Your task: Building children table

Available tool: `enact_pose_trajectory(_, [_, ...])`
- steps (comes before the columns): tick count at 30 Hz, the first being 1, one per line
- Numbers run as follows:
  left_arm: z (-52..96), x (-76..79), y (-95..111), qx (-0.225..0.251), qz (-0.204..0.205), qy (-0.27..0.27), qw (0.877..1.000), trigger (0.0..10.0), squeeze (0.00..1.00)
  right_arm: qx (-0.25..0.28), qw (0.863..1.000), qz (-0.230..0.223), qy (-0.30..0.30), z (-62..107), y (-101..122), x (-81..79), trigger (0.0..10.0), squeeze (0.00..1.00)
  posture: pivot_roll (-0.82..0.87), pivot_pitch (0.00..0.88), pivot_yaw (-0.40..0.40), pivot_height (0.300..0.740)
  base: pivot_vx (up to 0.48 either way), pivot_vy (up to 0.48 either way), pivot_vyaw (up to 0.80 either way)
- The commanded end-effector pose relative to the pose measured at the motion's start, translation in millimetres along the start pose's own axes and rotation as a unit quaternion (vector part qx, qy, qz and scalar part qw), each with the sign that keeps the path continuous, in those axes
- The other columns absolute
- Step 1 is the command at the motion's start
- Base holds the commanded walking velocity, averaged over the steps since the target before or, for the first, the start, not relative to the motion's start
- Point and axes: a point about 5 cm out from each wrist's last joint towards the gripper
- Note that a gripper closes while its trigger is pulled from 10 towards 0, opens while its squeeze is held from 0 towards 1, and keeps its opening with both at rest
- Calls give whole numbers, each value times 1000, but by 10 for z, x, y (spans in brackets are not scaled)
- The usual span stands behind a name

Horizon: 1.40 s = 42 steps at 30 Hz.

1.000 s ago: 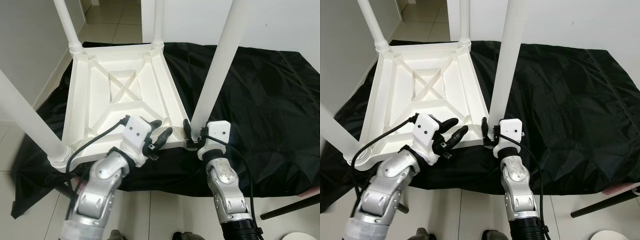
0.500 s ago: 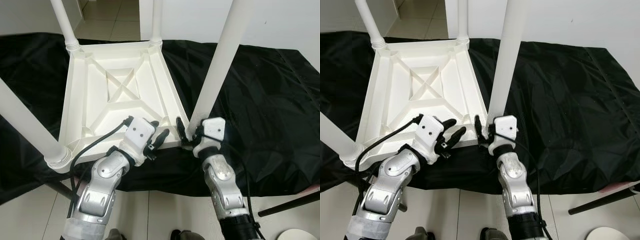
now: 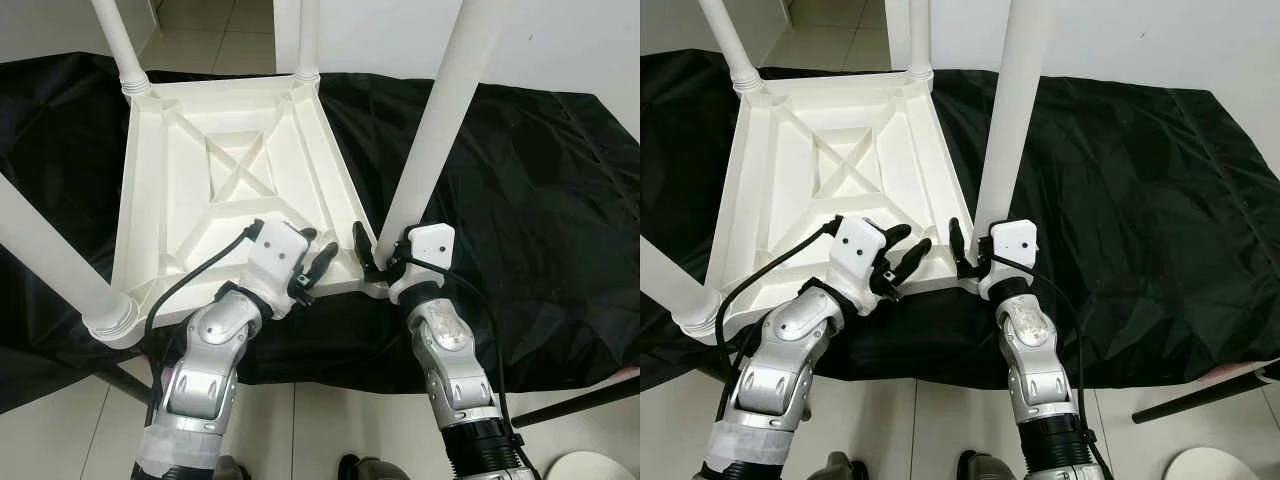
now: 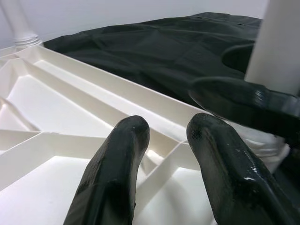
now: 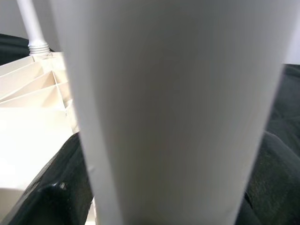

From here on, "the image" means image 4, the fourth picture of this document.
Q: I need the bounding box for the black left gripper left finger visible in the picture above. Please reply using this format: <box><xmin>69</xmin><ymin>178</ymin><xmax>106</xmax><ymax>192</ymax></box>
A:
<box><xmin>64</xmin><ymin>115</ymin><xmax>150</xmax><ymax>225</ymax></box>

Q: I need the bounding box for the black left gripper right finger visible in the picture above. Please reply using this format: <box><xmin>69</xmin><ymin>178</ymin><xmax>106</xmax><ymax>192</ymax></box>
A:
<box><xmin>186</xmin><ymin>112</ymin><xmax>300</xmax><ymax>225</ymax></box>

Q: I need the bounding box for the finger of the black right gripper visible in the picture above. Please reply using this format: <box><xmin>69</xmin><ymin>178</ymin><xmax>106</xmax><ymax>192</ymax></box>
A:
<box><xmin>188</xmin><ymin>77</ymin><xmax>300</xmax><ymax>143</ymax></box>

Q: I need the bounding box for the white tapered plastic table leg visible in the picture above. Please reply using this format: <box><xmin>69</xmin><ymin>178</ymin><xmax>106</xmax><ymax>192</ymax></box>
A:
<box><xmin>243</xmin><ymin>0</ymin><xmax>300</xmax><ymax>96</ymax></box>
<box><xmin>0</xmin><ymin>0</ymin><xmax>40</xmax><ymax>49</ymax></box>

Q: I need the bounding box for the white plastic children table top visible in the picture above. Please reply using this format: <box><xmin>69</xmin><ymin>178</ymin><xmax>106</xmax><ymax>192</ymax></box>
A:
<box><xmin>0</xmin><ymin>43</ymin><xmax>291</xmax><ymax>225</ymax></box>

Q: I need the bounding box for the black cloth table cover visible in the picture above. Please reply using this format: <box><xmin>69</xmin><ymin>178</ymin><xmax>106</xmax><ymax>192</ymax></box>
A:
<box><xmin>43</xmin><ymin>12</ymin><xmax>300</xmax><ymax>225</ymax></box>

